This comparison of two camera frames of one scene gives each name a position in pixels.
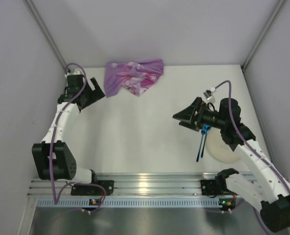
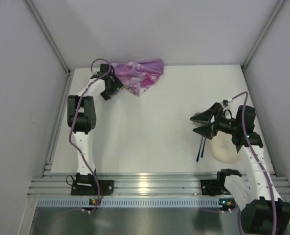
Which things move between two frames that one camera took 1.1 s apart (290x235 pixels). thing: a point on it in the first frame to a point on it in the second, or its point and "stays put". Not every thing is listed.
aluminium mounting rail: x=160 y=184 stays put
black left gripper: x=87 y=93 to x=113 y=83
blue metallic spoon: x=207 y=128 stays put
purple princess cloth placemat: x=135 y=77 stays put
